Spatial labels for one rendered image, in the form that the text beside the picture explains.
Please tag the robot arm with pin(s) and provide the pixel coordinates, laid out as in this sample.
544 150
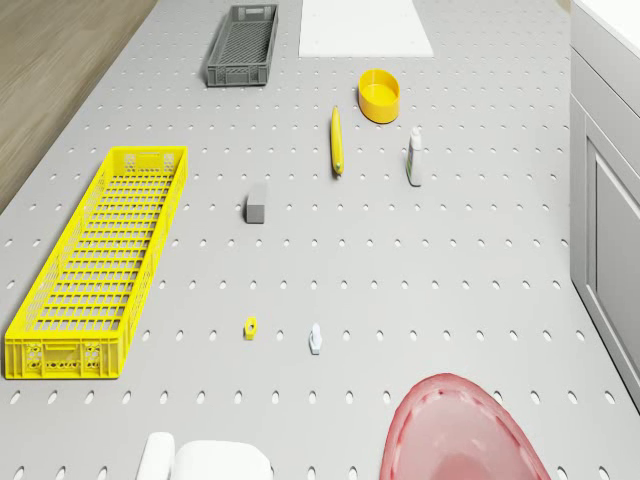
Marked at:
215 462

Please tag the grey cube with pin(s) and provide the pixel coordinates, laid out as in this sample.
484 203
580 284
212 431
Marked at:
255 205

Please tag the banana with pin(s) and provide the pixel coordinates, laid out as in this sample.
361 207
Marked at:
336 142

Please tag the pale blue bolt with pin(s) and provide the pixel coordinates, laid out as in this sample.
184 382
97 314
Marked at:
315 340

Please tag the yellow nut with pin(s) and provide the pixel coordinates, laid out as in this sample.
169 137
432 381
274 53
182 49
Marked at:
250 328

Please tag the small white bottle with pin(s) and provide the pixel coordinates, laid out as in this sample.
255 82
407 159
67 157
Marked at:
414 160

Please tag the yellow bowl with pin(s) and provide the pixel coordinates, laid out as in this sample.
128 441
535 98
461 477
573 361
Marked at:
379 97

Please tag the dark grey basket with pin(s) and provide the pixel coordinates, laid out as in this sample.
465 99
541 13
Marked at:
243 45

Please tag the white board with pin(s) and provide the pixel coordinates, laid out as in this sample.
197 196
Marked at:
365 30

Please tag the yellow basket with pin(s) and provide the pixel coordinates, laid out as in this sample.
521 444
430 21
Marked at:
100 270

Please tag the red plate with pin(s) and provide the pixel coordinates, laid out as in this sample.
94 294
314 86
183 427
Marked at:
460 435

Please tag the white cabinet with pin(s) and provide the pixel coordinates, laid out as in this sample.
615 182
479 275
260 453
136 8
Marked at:
607 200

